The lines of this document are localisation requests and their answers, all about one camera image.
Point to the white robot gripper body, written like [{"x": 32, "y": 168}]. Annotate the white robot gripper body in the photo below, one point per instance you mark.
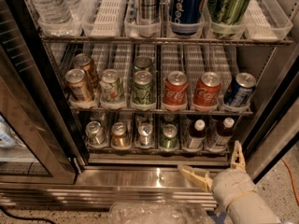
[{"x": 231, "y": 185}]

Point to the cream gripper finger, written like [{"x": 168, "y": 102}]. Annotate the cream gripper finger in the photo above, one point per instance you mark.
[
  {"x": 198, "y": 176},
  {"x": 238, "y": 160}
]

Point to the dark drink bottle white cap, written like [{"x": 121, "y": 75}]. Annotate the dark drink bottle white cap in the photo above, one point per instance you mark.
[{"x": 220, "y": 135}]

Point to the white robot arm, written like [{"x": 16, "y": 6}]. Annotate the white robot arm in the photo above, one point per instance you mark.
[{"x": 251, "y": 209}]

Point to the stainless steel fridge door right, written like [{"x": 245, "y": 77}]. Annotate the stainless steel fridge door right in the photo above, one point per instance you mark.
[{"x": 275, "y": 144}]

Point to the stainless steel fridge door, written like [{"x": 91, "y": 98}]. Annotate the stainless steel fridge door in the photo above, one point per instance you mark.
[
  {"x": 34, "y": 105},
  {"x": 275, "y": 144}
]

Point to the blue Pepsi can middle shelf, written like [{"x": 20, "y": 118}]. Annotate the blue Pepsi can middle shelf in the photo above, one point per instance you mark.
[{"x": 240, "y": 89}]

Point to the blue pepsi can shelf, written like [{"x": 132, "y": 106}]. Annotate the blue pepsi can shelf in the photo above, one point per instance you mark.
[
  {"x": 240, "y": 89},
  {"x": 185, "y": 15}
]

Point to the silver slim can bottom shelf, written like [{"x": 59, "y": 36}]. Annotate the silver slim can bottom shelf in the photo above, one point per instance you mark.
[{"x": 145, "y": 134}]

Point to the gold can bottom shelf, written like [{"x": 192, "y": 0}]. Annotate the gold can bottom shelf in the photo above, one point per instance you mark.
[{"x": 119, "y": 135}]

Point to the silver green can bottom shelf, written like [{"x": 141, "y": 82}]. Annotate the silver green can bottom shelf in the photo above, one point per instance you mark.
[{"x": 95, "y": 132}]

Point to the green can top shelf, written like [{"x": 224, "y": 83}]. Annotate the green can top shelf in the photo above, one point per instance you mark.
[{"x": 227, "y": 17}]

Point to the stainless steel fridge door left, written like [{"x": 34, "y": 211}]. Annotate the stainless steel fridge door left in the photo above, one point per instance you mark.
[{"x": 34, "y": 105}]

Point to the blue Pepsi can top shelf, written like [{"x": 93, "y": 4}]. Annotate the blue Pepsi can top shelf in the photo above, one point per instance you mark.
[{"x": 185, "y": 15}]

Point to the silver plaid can top shelf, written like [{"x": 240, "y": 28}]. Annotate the silver plaid can top shelf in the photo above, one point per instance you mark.
[{"x": 148, "y": 11}]

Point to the clear water bottle top shelf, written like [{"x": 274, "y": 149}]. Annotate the clear water bottle top shelf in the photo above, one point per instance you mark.
[{"x": 53, "y": 11}]

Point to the red Coca-Cola can right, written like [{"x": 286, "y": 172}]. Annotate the red Coca-Cola can right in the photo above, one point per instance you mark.
[{"x": 207, "y": 88}]

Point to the red coca-cola can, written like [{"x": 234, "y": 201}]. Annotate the red coca-cola can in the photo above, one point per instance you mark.
[
  {"x": 175, "y": 87},
  {"x": 207, "y": 88}
]

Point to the clear plastic bag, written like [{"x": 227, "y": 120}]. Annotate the clear plastic bag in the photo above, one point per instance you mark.
[{"x": 158, "y": 213}]

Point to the red Coca-Cola can left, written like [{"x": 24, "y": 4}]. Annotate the red Coca-Cola can left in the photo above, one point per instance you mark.
[{"x": 175, "y": 87}]

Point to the green can front middle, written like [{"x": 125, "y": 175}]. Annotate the green can front middle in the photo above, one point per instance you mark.
[{"x": 142, "y": 93}]

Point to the white green can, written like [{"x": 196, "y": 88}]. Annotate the white green can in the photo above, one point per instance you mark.
[{"x": 111, "y": 87}]

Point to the green can rear middle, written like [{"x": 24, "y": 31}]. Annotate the green can rear middle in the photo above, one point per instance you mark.
[{"x": 144, "y": 63}]

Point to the gold can front left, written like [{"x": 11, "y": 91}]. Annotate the gold can front left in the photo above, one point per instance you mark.
[{"x": 79, "y": 85}]

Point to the gold can rear left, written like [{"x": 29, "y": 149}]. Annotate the gold can rear left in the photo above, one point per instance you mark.
[{"x": 86, "y": 63}]

